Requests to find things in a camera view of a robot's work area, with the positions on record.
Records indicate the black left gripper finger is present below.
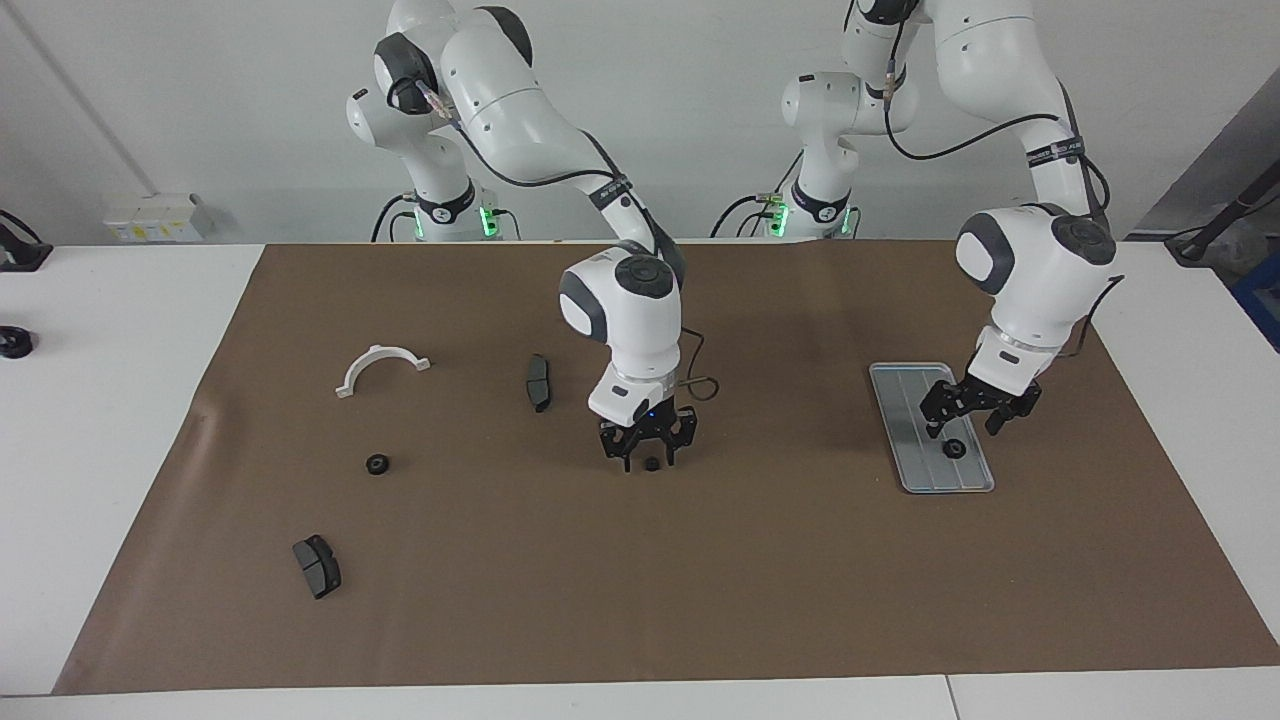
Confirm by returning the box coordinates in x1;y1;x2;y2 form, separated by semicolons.
920;378;969;441
985;385;1042;437

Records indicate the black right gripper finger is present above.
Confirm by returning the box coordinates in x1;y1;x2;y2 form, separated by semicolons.
600;420;641;473
662;408;698;469

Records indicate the silver ribbed metal tray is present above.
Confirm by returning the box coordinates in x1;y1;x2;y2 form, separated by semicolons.
868;362;996;495

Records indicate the brown paper table mat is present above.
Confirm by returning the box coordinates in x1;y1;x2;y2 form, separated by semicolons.
52;238;1280;696

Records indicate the blue crate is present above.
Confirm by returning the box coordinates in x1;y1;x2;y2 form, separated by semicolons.
1233;250;1280;353

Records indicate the black stand pole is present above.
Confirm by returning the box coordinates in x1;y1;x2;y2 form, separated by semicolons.
1165;160;1280;266

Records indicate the short grey brake pad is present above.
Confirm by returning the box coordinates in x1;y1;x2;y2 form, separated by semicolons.
291;534;343;601

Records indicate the black table clamp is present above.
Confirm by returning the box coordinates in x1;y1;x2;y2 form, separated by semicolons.
0;208;54;273

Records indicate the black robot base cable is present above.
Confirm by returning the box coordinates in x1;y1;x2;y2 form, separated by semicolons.
710;190;791;241
370;190;419;243

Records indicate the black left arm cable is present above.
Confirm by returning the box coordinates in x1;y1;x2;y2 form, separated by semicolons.
880;0;1128;359

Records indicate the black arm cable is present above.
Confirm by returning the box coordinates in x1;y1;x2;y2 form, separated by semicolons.
880;0;1128;359
425;85;723;403

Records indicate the white curved plastic bracket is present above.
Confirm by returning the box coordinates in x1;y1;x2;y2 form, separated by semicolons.
334;343;432;400

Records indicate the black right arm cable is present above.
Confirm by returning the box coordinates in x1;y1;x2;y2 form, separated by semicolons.
425;85;723;403

